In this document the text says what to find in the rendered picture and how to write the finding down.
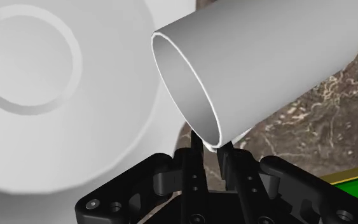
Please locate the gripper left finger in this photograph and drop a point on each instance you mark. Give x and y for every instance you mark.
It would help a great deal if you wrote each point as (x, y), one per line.
(166, 183)

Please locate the white cup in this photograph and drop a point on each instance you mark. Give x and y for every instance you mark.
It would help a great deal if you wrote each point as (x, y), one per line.
(259, 62)

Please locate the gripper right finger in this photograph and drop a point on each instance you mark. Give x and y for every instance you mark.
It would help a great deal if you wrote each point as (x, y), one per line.
(278, 186)

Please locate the white plate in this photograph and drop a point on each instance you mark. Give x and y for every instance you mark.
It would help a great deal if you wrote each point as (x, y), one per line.
(57, 102)

